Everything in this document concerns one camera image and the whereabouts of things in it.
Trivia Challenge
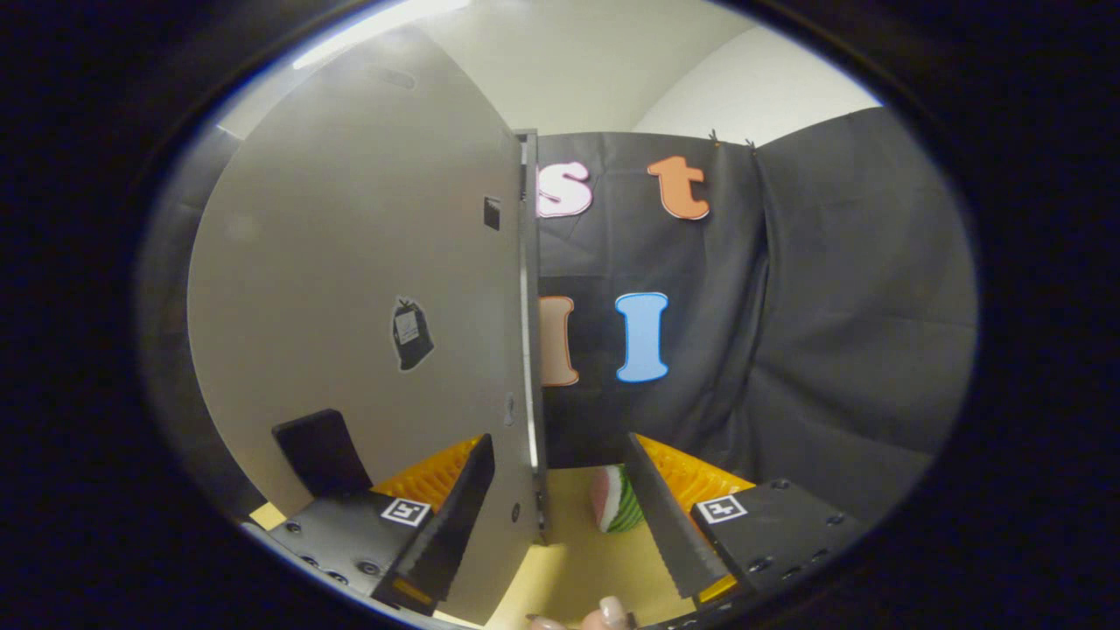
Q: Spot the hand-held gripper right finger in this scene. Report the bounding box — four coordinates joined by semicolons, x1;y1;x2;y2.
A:
626;431;867;609

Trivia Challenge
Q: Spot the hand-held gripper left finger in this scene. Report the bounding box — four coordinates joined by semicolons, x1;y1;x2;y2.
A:
243;433;496;616

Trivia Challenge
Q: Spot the black door handle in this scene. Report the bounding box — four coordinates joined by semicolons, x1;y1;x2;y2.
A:
272;409;375;498

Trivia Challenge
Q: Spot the grey shoe cabinet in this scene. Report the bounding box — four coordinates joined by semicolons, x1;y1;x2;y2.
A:
514;129;550;545

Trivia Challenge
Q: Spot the white shoe cabinet door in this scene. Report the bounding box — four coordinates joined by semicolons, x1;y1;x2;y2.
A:
186;26;536;627

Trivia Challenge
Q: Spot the watermelon slice toy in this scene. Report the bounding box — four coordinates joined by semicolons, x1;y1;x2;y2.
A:
590;464;647;535

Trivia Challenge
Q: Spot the black backdrop cloth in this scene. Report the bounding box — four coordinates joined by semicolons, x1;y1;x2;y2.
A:
136;107;979;526

